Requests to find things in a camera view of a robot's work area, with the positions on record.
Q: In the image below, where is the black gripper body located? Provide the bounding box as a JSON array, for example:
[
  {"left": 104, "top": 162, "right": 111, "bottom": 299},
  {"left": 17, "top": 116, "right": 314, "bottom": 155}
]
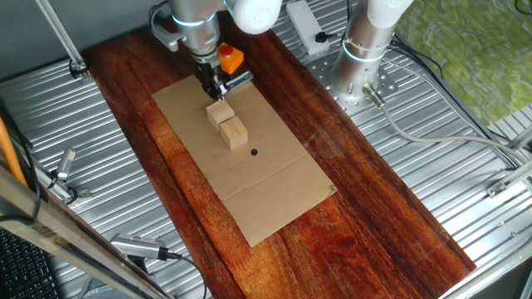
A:
[{"left": 194, "top": 56, "right": 225, "bottom": 91}]

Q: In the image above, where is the light wooden block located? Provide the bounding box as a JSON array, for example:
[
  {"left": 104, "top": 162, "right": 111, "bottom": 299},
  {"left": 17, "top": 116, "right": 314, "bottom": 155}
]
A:
[
  {"left": 205, "top": 99, "right": 236, "bottom": 132},
  {"left": 219, "top": 115, "right": 249, "bottom": 151}
]

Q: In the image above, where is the orange red emergency stop button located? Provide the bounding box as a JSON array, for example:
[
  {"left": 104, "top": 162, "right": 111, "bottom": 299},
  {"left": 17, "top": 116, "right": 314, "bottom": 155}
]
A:
[{"left": 223, "top": 69, "right": 254, "bottom": 91}]

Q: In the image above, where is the white power strip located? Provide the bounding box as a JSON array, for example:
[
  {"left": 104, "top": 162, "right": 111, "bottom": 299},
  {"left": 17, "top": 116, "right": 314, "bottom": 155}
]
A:
[{"left": 285, "top": 0, "right": 332, "bottom": 56}]

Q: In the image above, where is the brown cardboard sheet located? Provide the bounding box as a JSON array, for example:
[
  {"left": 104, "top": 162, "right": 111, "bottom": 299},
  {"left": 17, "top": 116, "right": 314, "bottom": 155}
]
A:
[{"left": 151, "top": 73, "right": 337, "bottom": 248}]

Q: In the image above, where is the black power plug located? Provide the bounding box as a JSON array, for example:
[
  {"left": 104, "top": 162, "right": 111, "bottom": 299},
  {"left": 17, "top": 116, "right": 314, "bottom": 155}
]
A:
[{"left": 314, "top": 31, "right": 340, "bottom": 45}]

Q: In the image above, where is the metal pole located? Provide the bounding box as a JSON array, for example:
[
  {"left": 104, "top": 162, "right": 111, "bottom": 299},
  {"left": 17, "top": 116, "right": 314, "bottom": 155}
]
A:
[{"left": 35, "top": 0, "right": 91, "bottom": 81}]

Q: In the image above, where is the red-brown wooden board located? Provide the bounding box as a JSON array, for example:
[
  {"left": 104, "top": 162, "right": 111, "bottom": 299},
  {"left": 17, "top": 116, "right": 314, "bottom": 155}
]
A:
[{"left": 82, "top": 12, "right": 477, "bottom": 299}]

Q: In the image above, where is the grey towel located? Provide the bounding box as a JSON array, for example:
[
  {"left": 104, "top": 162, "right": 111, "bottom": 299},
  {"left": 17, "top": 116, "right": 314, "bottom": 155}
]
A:
[{"left": 76, "top": 277, "right": 138, "bottom": 299}]

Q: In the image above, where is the black keyboard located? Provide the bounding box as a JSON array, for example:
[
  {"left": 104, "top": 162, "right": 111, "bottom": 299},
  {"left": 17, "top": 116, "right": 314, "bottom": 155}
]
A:
[{"left": 0, "top": 228, "right": 62, "bottom": 299}]

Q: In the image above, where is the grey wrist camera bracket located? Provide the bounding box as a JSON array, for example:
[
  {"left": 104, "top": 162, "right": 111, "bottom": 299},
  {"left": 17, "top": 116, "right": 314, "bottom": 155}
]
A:
[{"left": 149, "top": 2, "right": 186, "bottom": 53}]

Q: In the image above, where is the grey cable with metal connector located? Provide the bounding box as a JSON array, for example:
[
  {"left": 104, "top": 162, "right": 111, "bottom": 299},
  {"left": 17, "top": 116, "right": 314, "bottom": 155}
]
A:
[{"left": 362, "top": 81, "right": 532, "bottom": 167}]

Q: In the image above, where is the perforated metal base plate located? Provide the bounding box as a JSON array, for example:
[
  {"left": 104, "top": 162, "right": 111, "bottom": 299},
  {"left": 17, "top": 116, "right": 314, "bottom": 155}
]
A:
[{"left": 307, "top": 51, "right": 399, "bottom": 115}]

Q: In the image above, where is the small silver camera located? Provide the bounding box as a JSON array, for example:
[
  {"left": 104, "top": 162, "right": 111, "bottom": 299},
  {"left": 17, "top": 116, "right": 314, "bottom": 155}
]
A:
[{"left": 56, "top": 147, "right": 78, "bottom": 183}]

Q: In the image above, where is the silver finned camera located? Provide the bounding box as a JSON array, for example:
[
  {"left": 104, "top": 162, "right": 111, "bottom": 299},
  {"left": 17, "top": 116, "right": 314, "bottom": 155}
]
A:
[{"left": 110, "top": 233, "right": 170, "bottom": 262}]

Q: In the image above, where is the black camera cable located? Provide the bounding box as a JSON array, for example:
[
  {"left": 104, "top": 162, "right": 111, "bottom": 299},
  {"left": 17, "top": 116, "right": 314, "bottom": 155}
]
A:
[{"left": 165, "top": 250, "right": 209, "bottom": 299}]

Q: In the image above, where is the metal camera mount rail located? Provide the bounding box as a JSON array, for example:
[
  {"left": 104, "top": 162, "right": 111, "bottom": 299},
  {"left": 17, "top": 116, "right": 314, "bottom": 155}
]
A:
[{"left": 22, "top": 155, "right": 91, "bottom": 205}]

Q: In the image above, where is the black base cable bundle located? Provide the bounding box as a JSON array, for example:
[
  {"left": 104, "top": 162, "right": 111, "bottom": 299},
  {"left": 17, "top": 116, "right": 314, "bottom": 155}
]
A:
[{"left": 389, "top": 33, "right": 523, "bottom": 167}]

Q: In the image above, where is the steel frame bar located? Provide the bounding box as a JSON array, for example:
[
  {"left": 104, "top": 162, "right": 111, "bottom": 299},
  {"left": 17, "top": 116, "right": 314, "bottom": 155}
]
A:
[{"left": 0, "top": 164, "right": 172, "bottom": 299}]

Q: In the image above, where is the orange cable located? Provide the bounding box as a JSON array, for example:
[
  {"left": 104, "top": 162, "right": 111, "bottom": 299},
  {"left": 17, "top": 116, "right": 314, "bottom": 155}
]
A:
[{"left": 0, "top": 115, "right": 28, "bottom": 188}]

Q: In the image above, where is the aluminium corner bracket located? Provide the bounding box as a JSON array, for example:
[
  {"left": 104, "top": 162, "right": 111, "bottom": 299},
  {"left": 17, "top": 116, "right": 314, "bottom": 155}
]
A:
[{"left": 485, "top": 124, "right": 532, "bottom": 199}]

